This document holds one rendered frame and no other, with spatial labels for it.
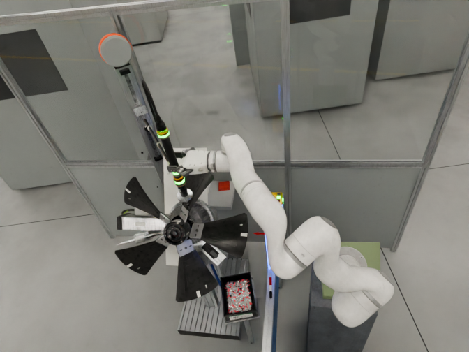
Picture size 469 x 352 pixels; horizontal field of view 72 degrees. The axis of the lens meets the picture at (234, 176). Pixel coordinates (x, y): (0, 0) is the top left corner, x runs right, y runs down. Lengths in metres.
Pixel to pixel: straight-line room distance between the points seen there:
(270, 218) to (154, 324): 2.05
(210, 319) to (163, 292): 0.51
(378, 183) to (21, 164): 3.58
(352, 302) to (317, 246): 0.36
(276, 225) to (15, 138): 3.42
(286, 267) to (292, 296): 1.77
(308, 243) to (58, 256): 2.95
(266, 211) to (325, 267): 0.28
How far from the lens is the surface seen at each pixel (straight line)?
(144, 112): 1.88
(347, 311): 1.28
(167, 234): 1.67
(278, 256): 0.97
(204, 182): 1.56
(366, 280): 1.21
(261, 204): 0.93
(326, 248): 1.00
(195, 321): 2.67
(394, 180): 2.40
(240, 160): 1.13
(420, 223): 3.33
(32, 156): 4.13
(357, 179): 2.35
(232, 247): 1.60
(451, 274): 3.12
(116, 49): 1.83
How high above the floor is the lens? 2.49
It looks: 44 degrees down
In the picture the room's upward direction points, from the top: 10 degrees counter-clockwise
